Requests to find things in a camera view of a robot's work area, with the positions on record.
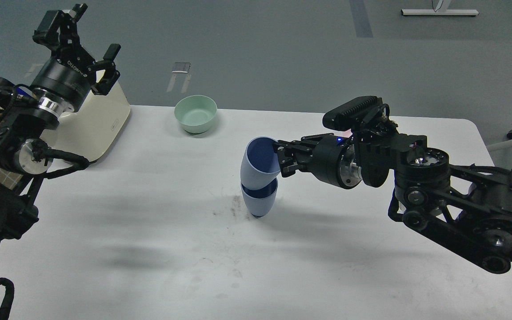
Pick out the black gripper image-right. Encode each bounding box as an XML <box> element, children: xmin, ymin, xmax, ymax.
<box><xmin>275</xmin><ymin>133</ymin><xmax>355</xmax><ymax>190</ymax></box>

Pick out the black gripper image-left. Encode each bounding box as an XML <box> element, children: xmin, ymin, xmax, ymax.
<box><xmin>30</xmin><ymin>4</ymin><xmax>121</xmax><ymax>112</ymax></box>

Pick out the blue cup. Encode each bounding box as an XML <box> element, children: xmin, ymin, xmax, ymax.
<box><xmin>240</xmin><ymin>178</ymin><xmax>278</xmax><ymax>217</ymax></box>
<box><xmin>240</xmin><ymin>136</ymin><xmax>280</xmax><ymax>190</ymax></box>

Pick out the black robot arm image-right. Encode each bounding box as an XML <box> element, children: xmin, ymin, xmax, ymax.
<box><xmin>273</xmin><ymin>96</ymin><xmax>512</xmax><ymax>275</ymax></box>

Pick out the pink bowl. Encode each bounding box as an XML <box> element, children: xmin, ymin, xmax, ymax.
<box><xmin>341</xmin><ymin>129</ymin><xmax>353</xmax><ymax>140</ymax></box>

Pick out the cream white toaster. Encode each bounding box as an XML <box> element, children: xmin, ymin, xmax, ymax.
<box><xmin>41</xmin><ymin>82</ymin><xmax>131</xmax><ymax>163</ymax></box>

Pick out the green bowl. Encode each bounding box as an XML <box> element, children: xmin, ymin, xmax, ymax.
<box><xmin>173</xmin><ymin>95</ymin><xmax>218</xmax><ymax>134</ymax></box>

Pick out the white desk foot bar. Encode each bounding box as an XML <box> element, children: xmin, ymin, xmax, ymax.
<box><xmin>400</xmin><ymin>0</ymin><xmax>479</xmax><ymax>17</ymax></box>

